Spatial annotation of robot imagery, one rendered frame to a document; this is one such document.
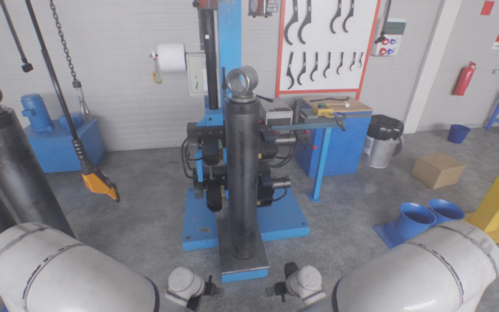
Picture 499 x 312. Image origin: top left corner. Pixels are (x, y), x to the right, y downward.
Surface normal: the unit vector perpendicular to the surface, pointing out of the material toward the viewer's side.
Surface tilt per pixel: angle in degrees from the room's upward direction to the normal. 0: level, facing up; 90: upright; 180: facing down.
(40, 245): 5
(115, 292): 48
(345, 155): 90
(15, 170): 90
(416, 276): 17
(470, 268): 39
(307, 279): 23
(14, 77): 90
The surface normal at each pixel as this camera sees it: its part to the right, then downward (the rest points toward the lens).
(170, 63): 0.16, 0.65
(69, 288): 0.23, -0.56
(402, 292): -0.43, -0.43
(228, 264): 0.01, -0.87
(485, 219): -0.99, 0.07
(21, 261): -0.17, -0.58
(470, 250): 0.11, -0.73
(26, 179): 0.84, 0.28
